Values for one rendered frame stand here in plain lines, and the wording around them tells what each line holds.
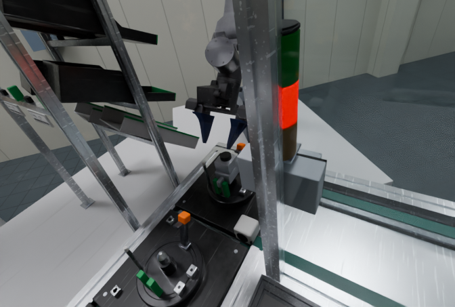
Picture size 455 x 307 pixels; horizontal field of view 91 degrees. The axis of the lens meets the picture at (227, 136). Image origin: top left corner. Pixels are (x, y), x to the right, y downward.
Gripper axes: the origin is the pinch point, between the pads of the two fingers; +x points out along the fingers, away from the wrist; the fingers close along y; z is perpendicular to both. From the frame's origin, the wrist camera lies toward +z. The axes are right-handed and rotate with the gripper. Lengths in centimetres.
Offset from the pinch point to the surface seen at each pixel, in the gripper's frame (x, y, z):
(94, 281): 37.9, -15.7, 13.8
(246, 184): 7.0, 14.0, 10.7
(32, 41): -43, -245, -42
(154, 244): 29.6, -8.5, 4.9
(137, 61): -54, -202, -121
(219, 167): 9.2, -0.8, -4.8
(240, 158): 2.6, 13.6, 14.2
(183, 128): 4, -50, -45
